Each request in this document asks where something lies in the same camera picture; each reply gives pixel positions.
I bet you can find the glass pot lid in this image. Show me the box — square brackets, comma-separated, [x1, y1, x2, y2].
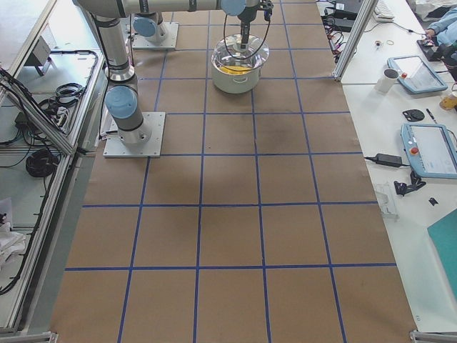
[211, 34, 270, 74]

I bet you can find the black round disc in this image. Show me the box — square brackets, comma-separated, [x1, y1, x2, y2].
[402, 109, 425, 122]

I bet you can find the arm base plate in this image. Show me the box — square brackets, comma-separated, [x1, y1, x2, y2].
[103, 112, 166, 158]
[133, 19, 179, 50]

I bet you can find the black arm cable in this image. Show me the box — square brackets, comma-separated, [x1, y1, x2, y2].
[223, 10, 272, 61]

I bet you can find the far teach pendant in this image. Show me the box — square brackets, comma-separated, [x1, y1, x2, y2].
[387, 55, 448, 94]

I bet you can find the yellow corn cob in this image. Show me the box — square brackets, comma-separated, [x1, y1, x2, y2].
[219, 66, 252, 75]

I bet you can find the teach pendant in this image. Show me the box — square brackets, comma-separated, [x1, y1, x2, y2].
[400, 123, 456, 179]
[387, 55, 448, 94]

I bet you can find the white mug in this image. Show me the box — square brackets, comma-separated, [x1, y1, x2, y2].
[374, 68, 399, 94]

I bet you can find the small black clip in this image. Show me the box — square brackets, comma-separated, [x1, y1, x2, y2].
[428, 197, 438, 206]

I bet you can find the clear plastic holder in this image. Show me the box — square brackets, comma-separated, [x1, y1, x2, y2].
[373, 183, 399, 221]

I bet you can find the black bracket part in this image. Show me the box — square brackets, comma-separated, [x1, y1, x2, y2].
[393, 171, 426, 197]

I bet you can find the black pen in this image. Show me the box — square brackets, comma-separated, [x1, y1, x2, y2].
[426, 109, 438, 124]

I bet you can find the aluminium frame post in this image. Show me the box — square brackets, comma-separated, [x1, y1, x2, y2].
[333, 0, 377, 81]

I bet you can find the black power adapter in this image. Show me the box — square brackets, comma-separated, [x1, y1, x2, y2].
[364, 153, 408, 168]

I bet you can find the person blue sleeve arm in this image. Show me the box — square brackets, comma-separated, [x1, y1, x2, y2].
[426, 8, 457, 45]

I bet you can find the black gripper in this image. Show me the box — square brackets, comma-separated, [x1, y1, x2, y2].
[237, 0, 259, 49]

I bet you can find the yellow drink cup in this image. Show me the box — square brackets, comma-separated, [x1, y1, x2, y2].
[439, 91, 457, 111]

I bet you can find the black coiled cable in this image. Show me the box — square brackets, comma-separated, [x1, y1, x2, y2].
[25, 148, 60, 179]

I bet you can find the pale green electric pot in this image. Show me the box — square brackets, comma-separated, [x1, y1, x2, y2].
[211, 51, 263, 94]

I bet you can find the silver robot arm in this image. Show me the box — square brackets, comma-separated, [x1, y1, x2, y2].
[76, 1, 265, 145]
[133, 11, 168, 44]

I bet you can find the near teach pendant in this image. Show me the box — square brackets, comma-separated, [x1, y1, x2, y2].
[400, 123, 456, 179]

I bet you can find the teal board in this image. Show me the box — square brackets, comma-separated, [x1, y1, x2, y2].
[428, 209, 456, 294]

